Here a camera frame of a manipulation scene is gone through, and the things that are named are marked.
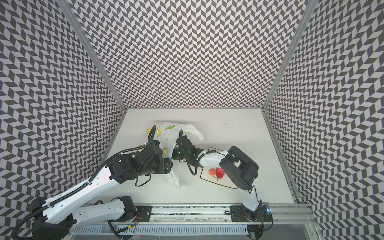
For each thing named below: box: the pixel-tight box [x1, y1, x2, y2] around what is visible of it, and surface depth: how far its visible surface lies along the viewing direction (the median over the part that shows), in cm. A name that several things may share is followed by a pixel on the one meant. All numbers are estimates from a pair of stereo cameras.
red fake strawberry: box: [215, 167, 225, 179], surface depth 84 cm
